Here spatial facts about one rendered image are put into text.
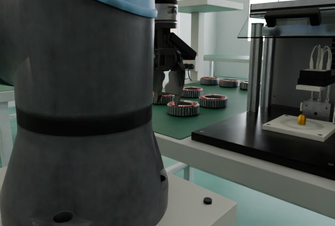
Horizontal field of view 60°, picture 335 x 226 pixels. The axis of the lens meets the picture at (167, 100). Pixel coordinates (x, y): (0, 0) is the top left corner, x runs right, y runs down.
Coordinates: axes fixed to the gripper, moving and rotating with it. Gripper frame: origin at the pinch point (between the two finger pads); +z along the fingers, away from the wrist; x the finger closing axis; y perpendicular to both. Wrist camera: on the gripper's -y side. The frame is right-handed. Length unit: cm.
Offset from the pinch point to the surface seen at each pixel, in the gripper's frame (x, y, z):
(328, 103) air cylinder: 30.9, -34.0, 2.0
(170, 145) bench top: 4.3, 4.0, 10.9
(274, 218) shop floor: -4, -95, 84
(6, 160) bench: -109, 9, 46
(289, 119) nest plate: 23.9, -24.5, 6.1
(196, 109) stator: -5.5, -20.1, 7.2
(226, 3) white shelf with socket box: -32, -80, -34
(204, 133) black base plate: 11.3, -0.9, 7.3
